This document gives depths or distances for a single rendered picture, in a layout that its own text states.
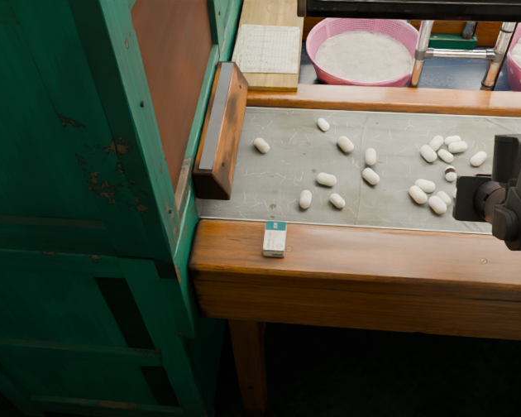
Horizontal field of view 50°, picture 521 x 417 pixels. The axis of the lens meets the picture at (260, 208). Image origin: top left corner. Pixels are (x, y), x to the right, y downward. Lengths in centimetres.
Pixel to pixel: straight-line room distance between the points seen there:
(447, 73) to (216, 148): 68
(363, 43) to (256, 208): 55
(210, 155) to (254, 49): 42
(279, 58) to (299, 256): 51
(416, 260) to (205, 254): 35
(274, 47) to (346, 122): 25
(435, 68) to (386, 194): 49
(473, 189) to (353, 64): 58
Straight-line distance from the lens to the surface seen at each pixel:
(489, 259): 99
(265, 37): 134
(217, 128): 100
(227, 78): 110
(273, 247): 92
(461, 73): 146
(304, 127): 117
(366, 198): 105
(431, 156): 112
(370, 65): 134
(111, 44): 58
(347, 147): 111
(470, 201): 85
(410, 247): 97
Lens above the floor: 154
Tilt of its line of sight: 52 degrees down
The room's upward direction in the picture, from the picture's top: 3 degrees counter-clockwise
